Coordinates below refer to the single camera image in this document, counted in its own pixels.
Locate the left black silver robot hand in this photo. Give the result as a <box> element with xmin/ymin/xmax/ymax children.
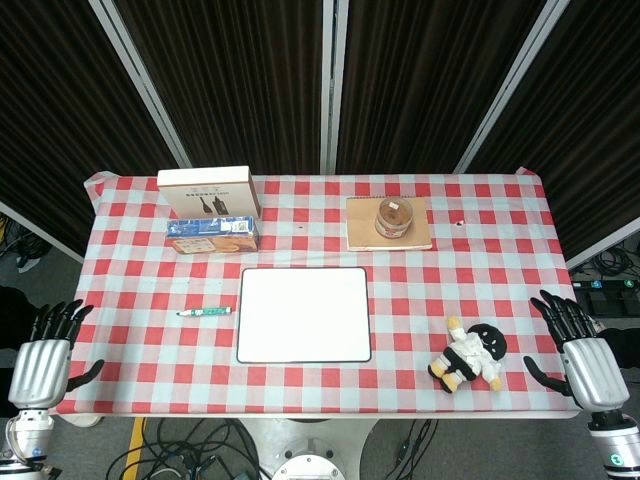
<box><xmin>8</xmin><ymin>298</ymin><xmax>106</xmax><ymax>412</ymax></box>

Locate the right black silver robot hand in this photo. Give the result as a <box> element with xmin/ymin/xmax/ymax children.
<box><xmin>522</xmin><ymin>288</ymin><xmax>631</xmax><ymax>412</ymax></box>

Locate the green marker pen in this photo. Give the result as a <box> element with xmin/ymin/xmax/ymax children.
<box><xmin>175</xmin><ymin>306</ymin><xmax>233</xmax><ymax>318</ymax></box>

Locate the red white checkered tablecloth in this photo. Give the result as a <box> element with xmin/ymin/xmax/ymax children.
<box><xmin>54</xmin><ymin>167</ymin><xmax>584</xmax><ymax>420</ymax></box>

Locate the white board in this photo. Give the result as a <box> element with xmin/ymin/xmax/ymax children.
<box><xmin>235</xmin><ymin>266</ymin><xmax>373</xmax><ymax>364</ymax></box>

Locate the black white plush doll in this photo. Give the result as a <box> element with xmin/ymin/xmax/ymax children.
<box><xmin>427</xmin><ymin>315</ymin><xmax>508</xmax><ymax>394</ymax></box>

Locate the blue orange cookie box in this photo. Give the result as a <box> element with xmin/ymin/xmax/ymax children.
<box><xmin>165</xmin><ymin>215</ymin><xmax>260</xmax><ymax>255</ymax></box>

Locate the dark pleated partition panel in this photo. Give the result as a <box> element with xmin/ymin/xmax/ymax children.
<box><xmin>324</xmin><ymin>0</ymin><xmax>571</xmax><ymax>175</ymax></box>
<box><xmin>89</xmin><ymin>0</ymin><xmax>336</xmax><ymax>176</ymax></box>
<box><xmin>452</xmin><ymin>0</ymin><xmax>640</xmax><ymax>271</ymax></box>
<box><xmin>0</xmin><ymin>0</ymin><xmax>194</xmax><ymax>264</ymax></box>

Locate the clear plastic jar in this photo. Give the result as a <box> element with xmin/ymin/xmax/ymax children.
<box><xmin>374</xmin><ymin>197</ymin><xmax>415</xmax><ymax>239</ymax></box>

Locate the brown kraft notebook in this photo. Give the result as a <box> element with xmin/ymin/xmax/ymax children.
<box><xmin>345</xmin><ymin>195</ymin><xmax>434</xmax><ymax>252</ymax></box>

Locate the black floor cable bundle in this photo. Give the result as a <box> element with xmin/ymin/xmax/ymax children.
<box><xmin>107</xmin><ymin>418</ymin><xmax>262</xmax><ymax>480</ymax></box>

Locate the white USB cable box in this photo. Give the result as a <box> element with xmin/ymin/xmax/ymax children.
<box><xmin>156</xmin><ymin>165</ymin><xmax>263</xmax><ymax>220</ymax></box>

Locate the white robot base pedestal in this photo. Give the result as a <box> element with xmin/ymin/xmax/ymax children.
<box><xmin>239</xmin><ymin>417</ymin><xmax>382</xmax><ymax>480</ymax></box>

